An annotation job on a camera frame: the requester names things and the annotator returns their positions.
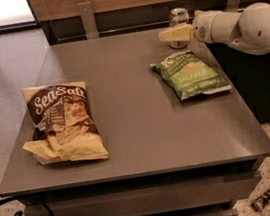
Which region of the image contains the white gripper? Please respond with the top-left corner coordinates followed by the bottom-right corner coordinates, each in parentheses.
top-left (158, 10), bottom-right (222, 43)

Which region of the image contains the green white 7up can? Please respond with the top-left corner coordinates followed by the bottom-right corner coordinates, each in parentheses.
top-left (169, 7), bottom-right (189, 50)

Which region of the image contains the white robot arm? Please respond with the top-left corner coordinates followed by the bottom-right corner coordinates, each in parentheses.
top-left (158, 2), bottom-right (270, 55)

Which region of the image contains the green jalapeno chip bag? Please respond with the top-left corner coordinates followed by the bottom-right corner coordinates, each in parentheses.
top-left (151, 49), bottom-right (231, 101)

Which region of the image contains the yellow brown sea salt chip bag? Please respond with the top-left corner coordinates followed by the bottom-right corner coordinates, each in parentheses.
top-left (21, 81), bottom-right (108, 165)

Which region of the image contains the grey table drawer unit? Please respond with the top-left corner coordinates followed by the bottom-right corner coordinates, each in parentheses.
top-left (21, 158), bottom-right (270, 216)

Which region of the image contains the left metal bracket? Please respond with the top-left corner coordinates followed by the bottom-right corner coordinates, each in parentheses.
top-left (77, 2), bottom-right (99, 39)

